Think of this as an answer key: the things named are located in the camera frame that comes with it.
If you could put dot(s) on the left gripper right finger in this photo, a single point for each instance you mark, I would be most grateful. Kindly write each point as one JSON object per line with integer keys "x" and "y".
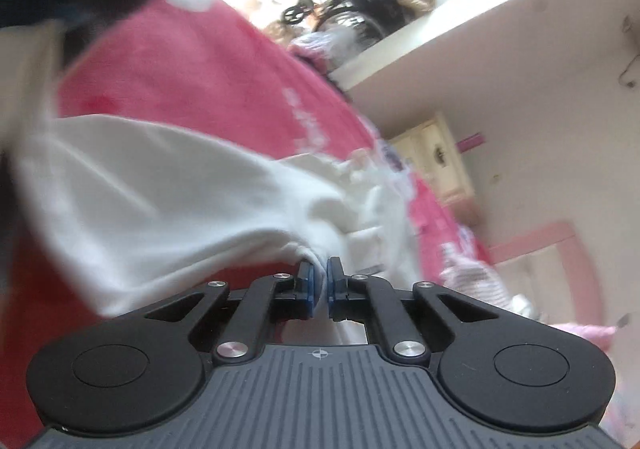
{"x": 384, "y": 312}

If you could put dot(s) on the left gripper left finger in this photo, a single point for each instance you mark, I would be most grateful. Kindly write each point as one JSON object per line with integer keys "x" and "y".
{"x": 253, "y": 316}

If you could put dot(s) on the white sweatshirt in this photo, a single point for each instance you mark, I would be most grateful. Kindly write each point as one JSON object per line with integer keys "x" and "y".
{"x": 133, "y": 211}

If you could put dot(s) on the beige knitted sweater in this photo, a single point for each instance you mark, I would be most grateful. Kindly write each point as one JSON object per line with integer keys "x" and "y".
{"x": 465, "y": 274}

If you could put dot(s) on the cream nightstand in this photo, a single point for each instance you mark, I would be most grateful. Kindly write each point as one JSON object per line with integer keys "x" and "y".
{"x": 430, "y": 150}

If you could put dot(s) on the pink headboard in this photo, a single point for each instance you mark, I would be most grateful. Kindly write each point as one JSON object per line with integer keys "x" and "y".
{"x": 552, "y": 273}

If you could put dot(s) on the pink floral blanket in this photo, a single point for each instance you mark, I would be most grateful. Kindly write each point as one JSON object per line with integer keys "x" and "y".
{"x": 201, "y": 66}

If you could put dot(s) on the black wheelchair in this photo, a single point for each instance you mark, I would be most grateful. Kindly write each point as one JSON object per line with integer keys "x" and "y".
{"x": 373, "y": 20}

